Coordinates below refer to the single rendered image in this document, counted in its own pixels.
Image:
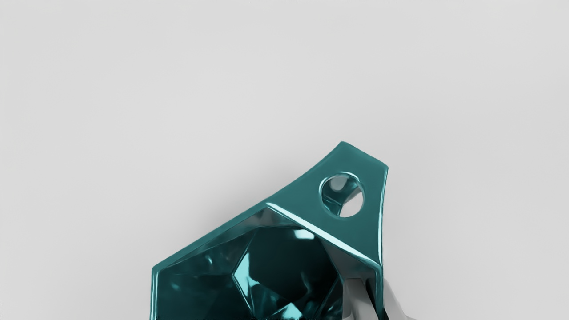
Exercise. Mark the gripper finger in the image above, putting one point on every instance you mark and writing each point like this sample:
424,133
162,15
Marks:
396,307

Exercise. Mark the teal faceted mug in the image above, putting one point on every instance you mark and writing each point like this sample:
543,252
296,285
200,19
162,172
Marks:
306,209

